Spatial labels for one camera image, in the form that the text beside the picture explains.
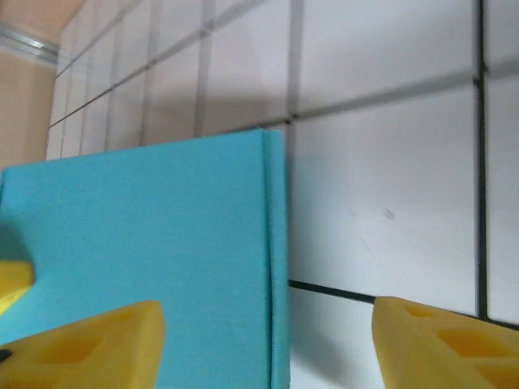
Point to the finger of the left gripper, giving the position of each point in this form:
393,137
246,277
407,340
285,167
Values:
14,279

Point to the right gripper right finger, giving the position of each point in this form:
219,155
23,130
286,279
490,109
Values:
438,356

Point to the aluminium frame post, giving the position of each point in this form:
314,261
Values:
24,42

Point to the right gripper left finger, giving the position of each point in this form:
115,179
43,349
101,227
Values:
101,356

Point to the blue white paper box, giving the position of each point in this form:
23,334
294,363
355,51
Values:
142,227

